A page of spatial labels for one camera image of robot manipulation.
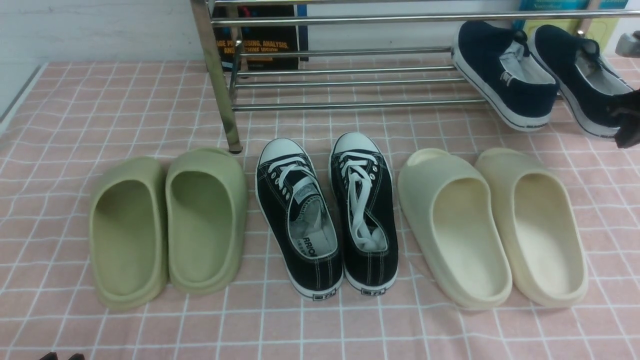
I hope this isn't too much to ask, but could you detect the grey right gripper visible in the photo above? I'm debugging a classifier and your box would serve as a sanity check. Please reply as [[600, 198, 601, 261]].
[[606, 30, 640, 150]]

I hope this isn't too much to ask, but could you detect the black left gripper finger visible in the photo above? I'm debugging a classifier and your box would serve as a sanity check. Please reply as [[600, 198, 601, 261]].
[[68, 353, 86, 360], [39, 352, 58, 360]]

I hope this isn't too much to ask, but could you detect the navy slip-on sneaker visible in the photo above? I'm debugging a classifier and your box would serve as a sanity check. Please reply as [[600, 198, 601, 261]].
[[451, 20, 560, 132], [528, 24, 633, 140]]

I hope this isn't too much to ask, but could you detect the chrome metal shoe rack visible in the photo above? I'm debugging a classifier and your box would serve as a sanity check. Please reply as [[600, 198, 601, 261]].
[[190, 0, 639, 154]]

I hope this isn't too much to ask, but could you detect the teal and yellow book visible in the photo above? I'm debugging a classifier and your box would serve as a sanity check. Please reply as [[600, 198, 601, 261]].
[[511, 0, 630, 53]]

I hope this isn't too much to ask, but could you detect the left green foam slide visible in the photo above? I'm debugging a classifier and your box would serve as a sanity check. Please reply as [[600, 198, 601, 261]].
[[87, 156, 169, 312]]

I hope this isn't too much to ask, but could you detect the green foam slide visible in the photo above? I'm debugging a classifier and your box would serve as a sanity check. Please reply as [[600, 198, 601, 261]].
[[165, 148, 249, 295], [87, 156, 169, 312]]

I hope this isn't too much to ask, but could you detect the right cream foam slide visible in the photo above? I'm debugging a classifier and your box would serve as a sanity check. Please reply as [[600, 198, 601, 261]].
[[474, 148, 589, 308]]

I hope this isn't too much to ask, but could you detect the cream foam slide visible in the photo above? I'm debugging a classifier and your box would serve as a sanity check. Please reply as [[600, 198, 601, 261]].
[[397, 148, 513, 310], [474, 148, 589, 308]]

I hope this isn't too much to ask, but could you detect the left cream foam slide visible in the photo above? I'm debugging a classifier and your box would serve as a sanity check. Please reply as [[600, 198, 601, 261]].
[[397, 148, 513, 310]]

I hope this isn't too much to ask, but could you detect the right green foam slide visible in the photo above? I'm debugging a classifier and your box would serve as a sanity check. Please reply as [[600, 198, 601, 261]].
[[165, 148, 249, 295]]

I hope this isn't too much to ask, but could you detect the pink checkered tablecloth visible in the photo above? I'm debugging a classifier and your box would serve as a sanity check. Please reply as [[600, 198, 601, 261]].
[[0, 61, 639, 360]]

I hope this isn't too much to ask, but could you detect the left black canvas lace-up sneaker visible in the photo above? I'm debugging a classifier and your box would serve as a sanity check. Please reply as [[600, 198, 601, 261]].
[[254, 137, 344, 301]]

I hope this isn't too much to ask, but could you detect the black canvas lace-up sneaker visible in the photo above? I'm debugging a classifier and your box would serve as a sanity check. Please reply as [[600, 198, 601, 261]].
[[254, 137, 344, 301], [327, 132, 399, 297]]

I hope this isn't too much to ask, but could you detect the right black canvas lace-up sneaker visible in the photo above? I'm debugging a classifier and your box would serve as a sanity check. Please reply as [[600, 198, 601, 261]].
[[327, 132, 399, 297]]

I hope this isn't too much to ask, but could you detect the black book with orange text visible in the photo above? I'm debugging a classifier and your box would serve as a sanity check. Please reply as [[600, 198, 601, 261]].
[[213, 5, 309, 72]]

